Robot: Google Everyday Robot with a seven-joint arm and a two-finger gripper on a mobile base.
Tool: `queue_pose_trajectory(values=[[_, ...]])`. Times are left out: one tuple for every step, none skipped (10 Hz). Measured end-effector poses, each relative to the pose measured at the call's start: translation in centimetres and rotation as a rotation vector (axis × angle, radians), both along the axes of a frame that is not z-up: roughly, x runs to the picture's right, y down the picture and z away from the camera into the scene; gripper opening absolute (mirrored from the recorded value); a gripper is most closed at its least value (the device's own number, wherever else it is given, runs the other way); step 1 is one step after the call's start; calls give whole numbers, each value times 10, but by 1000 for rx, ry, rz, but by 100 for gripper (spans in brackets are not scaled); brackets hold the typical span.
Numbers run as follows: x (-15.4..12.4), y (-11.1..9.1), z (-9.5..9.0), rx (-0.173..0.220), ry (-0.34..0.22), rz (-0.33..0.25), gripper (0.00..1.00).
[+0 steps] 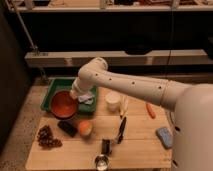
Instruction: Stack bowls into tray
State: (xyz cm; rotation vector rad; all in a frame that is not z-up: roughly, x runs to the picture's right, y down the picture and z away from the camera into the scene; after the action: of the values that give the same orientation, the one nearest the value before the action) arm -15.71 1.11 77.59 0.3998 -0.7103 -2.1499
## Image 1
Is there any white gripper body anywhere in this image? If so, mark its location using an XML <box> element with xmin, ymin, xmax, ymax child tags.
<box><xmin>70</xmin><ymin>78</ymin><xmax>92</xmax><ymax>99</ymax></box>

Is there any red orange bowl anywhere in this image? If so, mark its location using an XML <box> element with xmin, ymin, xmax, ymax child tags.
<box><xmin>49</xmin><ymin>90</ymin><xmax>78</xmax><ymax>120</ymax></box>

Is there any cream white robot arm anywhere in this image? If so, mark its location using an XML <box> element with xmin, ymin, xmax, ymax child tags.
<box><xmin>70</xmin><ymin>57</ymin><xmax>213</xmax><ymax>171</ymax></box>

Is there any green plastic tray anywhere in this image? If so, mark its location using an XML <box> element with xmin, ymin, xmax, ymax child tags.
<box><xmin>40</xmin><ymin>78</ymin><xmax>98</xmax><ymax>115</ymax></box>

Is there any light blue cloth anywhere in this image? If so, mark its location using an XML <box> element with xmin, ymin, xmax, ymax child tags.
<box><xmin>78</xmin><ymin>92</ymin><xmax>95</xmax><ymax>105</ymax></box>

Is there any white cup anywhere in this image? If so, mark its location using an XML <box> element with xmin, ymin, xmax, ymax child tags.
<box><xmin>105</xmin><ymin>92</ymin><xmax>121</xmax><ymax>112</ymax></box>

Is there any orange peach fruit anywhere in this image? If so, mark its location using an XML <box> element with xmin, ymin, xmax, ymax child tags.
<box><xmin>78</xmin><ymin>120</ymin><xmax>92</xmax><ymax>136</ymax></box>

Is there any dark brown rectangular block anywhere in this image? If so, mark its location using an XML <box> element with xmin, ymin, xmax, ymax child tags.
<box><xmin>58</xmin><ymin>121</ymin><xmax>77</xmax><ymax>137</ymax></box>

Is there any metal shelf rack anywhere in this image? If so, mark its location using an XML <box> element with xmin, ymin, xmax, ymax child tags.
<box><xmin>6</xmin><ymin>0</ymin><xmax>213</xmax><ymax>68</ymax></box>

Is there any bunch of dark grapes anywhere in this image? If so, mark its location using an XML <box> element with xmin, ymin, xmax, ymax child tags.
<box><xmin>37</xmin><ymin>125</ymin><xmax>62</xmax><ymax>148</ymax></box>

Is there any orange carrot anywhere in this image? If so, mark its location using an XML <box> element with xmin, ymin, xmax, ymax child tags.
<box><xmin>146</xmin><ymin>103</ymin><xmax>156</xmax><ymax>119</ymax></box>

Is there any metal measuring cup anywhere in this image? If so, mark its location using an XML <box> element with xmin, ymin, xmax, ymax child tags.
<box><xmin>95</xmin><ymin>139</ymin><xmax>111</xmax><ymax>171</ymax></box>

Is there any blue sponge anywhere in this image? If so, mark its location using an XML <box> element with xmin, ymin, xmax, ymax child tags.
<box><xmin>156</xmin><ymin>127</ymin><xmax>173</xmax><ymax>149</ymax></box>

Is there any black handled knife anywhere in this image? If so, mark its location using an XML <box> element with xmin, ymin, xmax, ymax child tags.
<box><xmin>117</xmin><ymin>117</ymin><xmax>127</xmax><ymax>144</ymax></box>

